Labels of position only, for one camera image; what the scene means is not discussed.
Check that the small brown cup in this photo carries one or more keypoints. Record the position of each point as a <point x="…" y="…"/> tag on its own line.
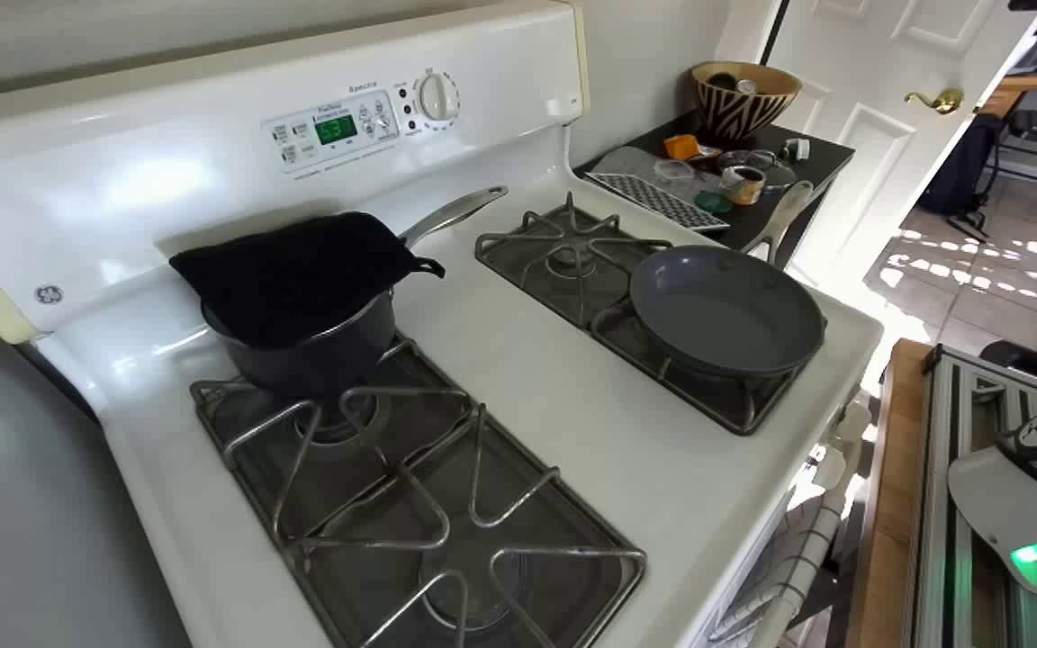
<point x="747" y="190"/>

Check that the white oven control panel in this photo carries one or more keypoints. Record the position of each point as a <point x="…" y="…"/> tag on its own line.
<point x="541" y="396"/>

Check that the green digital display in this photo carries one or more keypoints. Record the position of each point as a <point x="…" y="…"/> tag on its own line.
<point x="337" y="127"/>

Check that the metal rail frame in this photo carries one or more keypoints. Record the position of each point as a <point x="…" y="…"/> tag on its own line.
<point x="946" y="551"/>

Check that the woven zebra pattern basket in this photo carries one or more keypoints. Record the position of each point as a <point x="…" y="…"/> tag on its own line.
<point x="740" y="112"/>

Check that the wooden mount board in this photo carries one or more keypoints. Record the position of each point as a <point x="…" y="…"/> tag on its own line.
<point x="892" y="504"/>

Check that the black cloth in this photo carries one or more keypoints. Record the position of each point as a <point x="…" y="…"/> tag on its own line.
<point x="291" y="275"/>

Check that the checkered dish towel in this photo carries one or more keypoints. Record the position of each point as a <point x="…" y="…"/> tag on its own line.
<point x="795" y="564"/>

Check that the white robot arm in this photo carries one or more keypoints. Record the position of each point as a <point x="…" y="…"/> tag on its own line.
<point x="1024" y="504"/>

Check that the white panel door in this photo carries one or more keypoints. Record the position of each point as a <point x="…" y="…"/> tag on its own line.
<point x="882" y="121"/>

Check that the small orange object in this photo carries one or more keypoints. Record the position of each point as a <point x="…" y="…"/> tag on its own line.
<point x="684" y="146"/>

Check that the grey button control panel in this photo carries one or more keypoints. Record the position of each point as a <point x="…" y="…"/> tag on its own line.
<point x="296" y="140"/>

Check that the grey frying pan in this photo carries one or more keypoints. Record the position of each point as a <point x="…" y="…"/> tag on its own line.
<point x="723" y="314"/>

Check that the black burner grate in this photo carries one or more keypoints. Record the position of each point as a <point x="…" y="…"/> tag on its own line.
<point x="362" y="541"/>
<point x="568" y="256"/>

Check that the black side counter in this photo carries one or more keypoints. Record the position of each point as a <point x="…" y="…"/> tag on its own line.
<point x="830" y="156"/>

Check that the white oven temperature knob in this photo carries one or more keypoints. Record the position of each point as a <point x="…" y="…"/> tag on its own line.
<point x="438" y="94"/>

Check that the patterned grey trivet mat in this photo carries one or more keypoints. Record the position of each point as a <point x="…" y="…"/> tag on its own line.
<point x="656" y="199"/>

